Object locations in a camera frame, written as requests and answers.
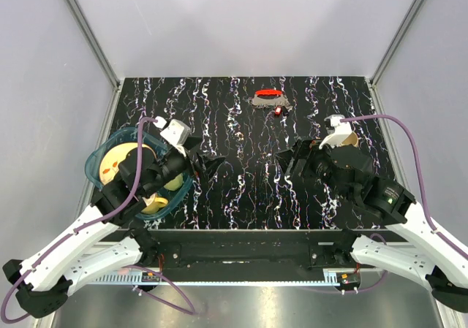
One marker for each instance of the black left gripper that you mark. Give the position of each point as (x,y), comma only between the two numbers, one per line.
(210,165)

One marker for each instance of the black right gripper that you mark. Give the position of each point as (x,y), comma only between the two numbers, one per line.
(306,149)

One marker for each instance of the red capped key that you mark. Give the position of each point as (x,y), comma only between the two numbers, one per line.
(281,111)

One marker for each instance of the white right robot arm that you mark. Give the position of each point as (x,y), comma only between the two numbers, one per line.
(436,266)

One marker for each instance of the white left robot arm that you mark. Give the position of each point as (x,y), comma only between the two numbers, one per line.
(43,282)

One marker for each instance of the pale green cup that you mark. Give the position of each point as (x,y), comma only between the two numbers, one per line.
(175,183)

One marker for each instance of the teal plastic bin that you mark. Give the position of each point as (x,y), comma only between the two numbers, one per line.
(129,134)

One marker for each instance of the yellow mug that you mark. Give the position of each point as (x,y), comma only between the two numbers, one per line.
(154,204)

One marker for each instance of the beige ceramic mug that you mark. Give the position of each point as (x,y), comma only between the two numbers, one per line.
(352,140)

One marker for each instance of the cream floral plate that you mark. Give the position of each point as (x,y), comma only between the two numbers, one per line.
(108,167)

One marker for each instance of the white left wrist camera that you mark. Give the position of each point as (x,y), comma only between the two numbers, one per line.
(175,134)

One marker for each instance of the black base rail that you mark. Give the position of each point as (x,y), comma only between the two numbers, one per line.
(246,255)

